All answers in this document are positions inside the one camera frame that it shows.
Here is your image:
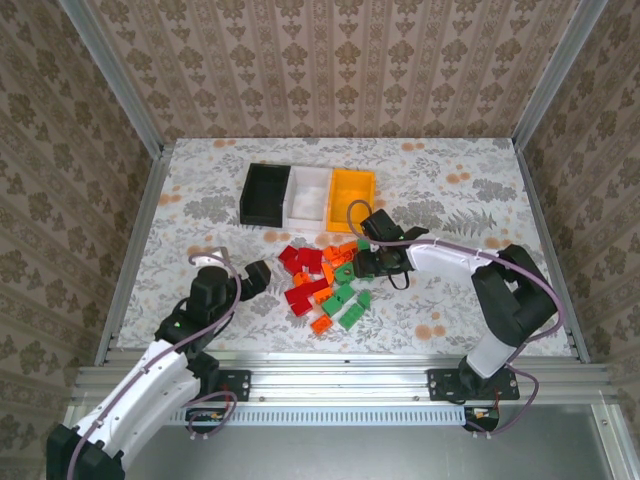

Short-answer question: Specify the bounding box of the long green lego brick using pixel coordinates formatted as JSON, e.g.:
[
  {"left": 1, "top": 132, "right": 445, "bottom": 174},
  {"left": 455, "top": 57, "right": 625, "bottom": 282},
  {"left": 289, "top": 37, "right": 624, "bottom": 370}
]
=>
[{"left": 338, "top": 302, "right": 367, "bottom": 331}]

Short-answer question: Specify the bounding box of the long red lego brick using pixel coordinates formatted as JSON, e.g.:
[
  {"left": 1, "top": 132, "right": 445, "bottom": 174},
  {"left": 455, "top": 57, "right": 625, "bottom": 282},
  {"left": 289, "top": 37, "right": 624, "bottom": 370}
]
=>
[{"left": 284, "top": 278, "right": 331, "bottom": 301}]

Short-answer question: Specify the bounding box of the yellow plastic bin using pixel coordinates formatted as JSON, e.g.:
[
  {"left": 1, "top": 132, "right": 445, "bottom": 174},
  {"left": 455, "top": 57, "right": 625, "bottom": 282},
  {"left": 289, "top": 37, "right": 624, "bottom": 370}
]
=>
[{"left": 325, "top": 168, "right": 378, "bottom": 234}]

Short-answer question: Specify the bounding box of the white plastic bin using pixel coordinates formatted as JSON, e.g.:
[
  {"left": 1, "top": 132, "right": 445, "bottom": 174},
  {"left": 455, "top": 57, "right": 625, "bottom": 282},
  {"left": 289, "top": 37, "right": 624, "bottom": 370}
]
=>
[{"left": 285, "top": 165, "right": 335, "bottom": 231}]

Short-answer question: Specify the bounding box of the floral patterned table cover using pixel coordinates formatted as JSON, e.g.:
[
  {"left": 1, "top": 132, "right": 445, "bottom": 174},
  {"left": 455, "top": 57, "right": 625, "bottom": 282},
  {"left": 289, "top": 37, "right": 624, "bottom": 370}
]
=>
[{"left": 117, "top": 137, "right": 576, "bottom": 357}]

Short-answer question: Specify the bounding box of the black plastic bin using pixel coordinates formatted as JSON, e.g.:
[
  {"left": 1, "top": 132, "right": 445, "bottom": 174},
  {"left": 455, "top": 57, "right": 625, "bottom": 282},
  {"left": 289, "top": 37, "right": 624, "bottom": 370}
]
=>
[{"left": 238, "top": 162, "right": 292, "bottom": 227}]

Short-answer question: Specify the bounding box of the grey metal base panel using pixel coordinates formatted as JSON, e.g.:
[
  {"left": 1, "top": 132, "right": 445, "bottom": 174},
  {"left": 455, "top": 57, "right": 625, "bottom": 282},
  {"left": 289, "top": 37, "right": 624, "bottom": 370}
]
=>
[{"left": 64, "top": 404, "right": 626, "bottom": 480}]

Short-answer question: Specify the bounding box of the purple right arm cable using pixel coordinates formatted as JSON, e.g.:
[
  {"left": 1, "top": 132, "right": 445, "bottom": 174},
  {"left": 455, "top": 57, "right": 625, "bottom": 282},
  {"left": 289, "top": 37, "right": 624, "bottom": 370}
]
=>
[{"left": 347, "top": 199, "right": 561, "bottom": 441}]

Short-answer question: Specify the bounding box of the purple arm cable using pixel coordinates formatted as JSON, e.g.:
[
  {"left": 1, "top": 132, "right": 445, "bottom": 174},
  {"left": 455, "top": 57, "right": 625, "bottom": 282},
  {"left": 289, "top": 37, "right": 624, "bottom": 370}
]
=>
[
  {"left": 347, "top": 199, "right": 561, "bottom": 441},
  {"left": 64, "top": 252, "right": 246, "bottom": 480}
]

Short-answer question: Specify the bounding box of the aluminium table side rail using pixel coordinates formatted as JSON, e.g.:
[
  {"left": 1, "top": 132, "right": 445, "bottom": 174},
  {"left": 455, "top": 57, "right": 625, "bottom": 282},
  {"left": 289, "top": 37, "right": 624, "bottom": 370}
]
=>
[
  {"left": 94, "top": 144, "right": 176, "bottom": 366},
  {"left": 514, "top": 144, "right": 592, "bottom": 365}
]

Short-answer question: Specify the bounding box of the aluminium horizontal frame rail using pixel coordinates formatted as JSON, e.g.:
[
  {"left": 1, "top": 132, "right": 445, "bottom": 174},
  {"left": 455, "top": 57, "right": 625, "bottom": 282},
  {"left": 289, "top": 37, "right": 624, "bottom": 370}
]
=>
[{"left": 72, "top": 349, "right": 619, "bottom": 405}]

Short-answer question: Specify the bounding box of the black connector box with wires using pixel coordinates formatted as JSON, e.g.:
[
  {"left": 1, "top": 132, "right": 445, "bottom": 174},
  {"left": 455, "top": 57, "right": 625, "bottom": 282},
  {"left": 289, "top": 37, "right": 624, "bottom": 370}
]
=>
[
  {"left": 187, "top": 407, "right": 226, "bottom": 435},
  {"left": 463, "top": 405, "right": 501, "bottom": 432}
]

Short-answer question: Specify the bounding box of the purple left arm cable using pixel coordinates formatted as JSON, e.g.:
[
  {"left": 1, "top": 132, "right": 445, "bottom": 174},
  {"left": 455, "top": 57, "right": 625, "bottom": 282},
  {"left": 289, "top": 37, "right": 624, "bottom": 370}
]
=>
[{"left": 64, "top": 252, "right": 246, "bottom": 480}]

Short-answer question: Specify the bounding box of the white slotted cable duct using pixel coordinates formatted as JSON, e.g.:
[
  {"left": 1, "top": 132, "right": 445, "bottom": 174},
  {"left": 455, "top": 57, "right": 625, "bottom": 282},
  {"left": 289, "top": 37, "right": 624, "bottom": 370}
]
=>
[{"left": 92, "top": 405, "right": 469, "bottom": 427}]

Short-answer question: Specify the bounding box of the aluminium vertical frame post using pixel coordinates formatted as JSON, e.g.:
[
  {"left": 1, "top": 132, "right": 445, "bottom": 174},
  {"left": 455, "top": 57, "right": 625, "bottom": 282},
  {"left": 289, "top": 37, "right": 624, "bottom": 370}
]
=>
[
  {"left": 512, "top": 0, "right": 609, "bottom": 151},
  {"left": 57, "top": 0, "right": 169, "bottom": 159}
]

